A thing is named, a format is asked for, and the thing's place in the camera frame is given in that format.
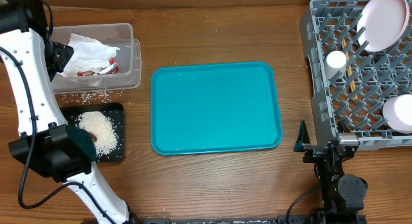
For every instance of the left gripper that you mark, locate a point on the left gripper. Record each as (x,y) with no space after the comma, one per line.
(64,52)

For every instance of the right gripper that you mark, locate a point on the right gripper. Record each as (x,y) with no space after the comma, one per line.
(314,152)

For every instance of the white napkin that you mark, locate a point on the white napkin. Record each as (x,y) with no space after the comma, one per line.
(89,55)

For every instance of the red snack wrapper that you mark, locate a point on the red snack wrapper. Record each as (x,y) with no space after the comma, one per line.
(111,69)

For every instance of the small white cup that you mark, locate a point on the small white cup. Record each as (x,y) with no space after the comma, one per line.
(335,62)

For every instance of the white pink bowl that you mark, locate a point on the white pink bowl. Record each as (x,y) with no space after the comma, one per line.
(397,111)

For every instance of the white rice pile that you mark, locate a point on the white rice pile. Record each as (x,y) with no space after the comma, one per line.
(101,127)

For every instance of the brown food scrap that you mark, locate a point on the brown food scrap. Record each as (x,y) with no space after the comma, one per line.
(92,137)

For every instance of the white round plate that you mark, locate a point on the white round plate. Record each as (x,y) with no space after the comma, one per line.
(382,23)

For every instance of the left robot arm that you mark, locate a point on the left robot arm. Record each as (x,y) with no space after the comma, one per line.
(47,144)

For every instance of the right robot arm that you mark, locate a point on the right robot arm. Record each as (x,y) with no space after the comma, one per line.
(342,194)

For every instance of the grey dishwasher rack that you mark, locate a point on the grey dishwasher rack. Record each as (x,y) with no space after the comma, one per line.
(357,96)

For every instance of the spilled rice on table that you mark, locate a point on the spilled rice on table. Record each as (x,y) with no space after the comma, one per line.
(85,98)

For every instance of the clear plastic bin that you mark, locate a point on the clear plastic bin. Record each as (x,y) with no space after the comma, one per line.
(128,58)

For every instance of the black plastic tray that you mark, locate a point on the black plastic tray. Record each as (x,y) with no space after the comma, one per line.
(115,112)

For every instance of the teal serving tray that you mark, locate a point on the teal serving tray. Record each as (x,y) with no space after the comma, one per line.
(214,108)

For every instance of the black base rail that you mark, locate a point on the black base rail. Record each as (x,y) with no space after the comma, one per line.
(225,221)

